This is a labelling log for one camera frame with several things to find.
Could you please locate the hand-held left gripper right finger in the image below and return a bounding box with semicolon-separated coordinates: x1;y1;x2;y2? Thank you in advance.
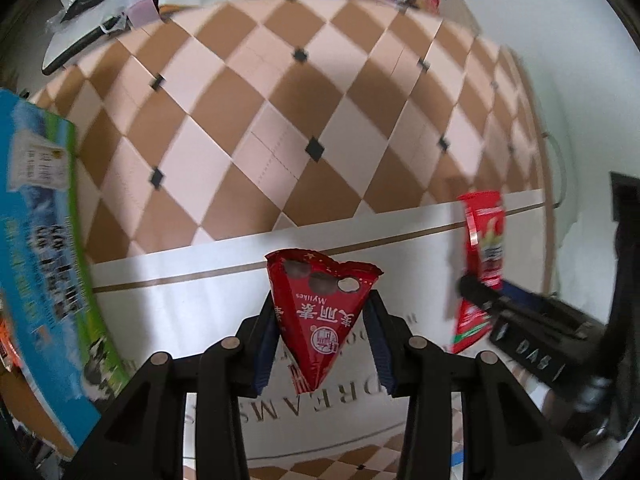
362;292;583;480

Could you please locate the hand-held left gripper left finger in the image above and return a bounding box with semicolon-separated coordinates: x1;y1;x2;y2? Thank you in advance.
62;296;281;480

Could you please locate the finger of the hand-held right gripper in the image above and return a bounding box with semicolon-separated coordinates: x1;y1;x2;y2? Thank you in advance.
459;272;508;313
500;280;556;311

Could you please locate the red crown snack packet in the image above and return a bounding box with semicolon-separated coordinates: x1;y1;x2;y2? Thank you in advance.
450;190;507;356

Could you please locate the red triangular snack packet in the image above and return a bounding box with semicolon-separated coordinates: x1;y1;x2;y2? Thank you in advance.
265;249;385;395

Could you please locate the blue cardboard box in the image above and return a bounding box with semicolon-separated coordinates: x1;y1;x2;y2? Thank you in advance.
0;87;128;453

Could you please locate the orange snack packet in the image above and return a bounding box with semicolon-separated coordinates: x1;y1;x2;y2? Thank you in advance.
0;310;22;372

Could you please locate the black object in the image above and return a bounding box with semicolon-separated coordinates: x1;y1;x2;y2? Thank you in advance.
609;171;640;223

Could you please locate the brown pink checkered mat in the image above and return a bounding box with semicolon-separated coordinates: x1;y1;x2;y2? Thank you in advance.
20;0;563;480

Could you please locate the lilac pad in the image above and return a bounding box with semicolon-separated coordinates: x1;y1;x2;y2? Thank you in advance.
127;0;161;28

